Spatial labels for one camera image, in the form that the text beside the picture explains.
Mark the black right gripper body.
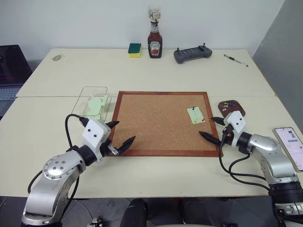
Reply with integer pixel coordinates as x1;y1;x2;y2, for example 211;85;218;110
222;124;235;146

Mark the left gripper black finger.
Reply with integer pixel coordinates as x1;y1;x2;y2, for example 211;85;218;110
103;121;120;131
116;135;136;156

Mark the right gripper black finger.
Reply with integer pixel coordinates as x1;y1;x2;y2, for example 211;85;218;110
210;116;226;126
198;131;223;146

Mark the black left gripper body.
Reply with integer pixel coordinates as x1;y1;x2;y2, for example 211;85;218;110
99;139;119;159

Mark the pale green paper note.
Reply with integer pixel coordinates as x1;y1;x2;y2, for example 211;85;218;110
187;107;207;125

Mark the flat green paper note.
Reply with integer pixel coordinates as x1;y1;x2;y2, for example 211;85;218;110
81;97;106;116

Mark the brown dish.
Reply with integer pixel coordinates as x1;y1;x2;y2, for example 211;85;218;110
217;100;247;117

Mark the clear plastic tray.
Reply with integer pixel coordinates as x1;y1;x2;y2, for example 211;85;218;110
71;86;112;124

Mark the silver and black pen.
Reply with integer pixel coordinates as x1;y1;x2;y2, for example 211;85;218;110
223;54;250;68

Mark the smartphone with lit screen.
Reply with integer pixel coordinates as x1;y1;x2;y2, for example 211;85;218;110
274;127;303;172

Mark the dark rounded shape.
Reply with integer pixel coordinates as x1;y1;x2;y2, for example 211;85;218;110
119;198;149;227

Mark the grey remote controller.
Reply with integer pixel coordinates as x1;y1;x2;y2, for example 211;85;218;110
173;43;213;65

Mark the yellow and green sponge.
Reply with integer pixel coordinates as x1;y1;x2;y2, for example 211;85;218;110
128;42;143;59

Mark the ketchup bottle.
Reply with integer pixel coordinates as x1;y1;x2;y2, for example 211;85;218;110
147;20;164;59

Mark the dark laptop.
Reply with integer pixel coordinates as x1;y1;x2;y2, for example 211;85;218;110
0;44;33;119

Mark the clear plastic jar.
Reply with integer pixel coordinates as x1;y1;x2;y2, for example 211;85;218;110
147;6;162;23

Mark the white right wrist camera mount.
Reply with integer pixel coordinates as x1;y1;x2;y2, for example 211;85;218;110
223;111;245;148

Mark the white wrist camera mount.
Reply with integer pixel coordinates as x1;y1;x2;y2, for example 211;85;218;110
223;111;245;148
82;119;111;164

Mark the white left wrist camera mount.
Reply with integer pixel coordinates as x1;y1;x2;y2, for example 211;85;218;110
82;119;111;164

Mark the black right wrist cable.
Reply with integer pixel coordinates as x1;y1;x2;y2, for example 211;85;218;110
218;132;272;190

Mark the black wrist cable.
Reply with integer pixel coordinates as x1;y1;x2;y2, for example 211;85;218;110
65;114;89;152
218;132;272;190

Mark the cork board with wooden frame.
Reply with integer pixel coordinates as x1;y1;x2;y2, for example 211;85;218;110
106;91;224;158

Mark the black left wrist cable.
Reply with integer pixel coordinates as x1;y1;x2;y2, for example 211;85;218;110
65;114;89;152

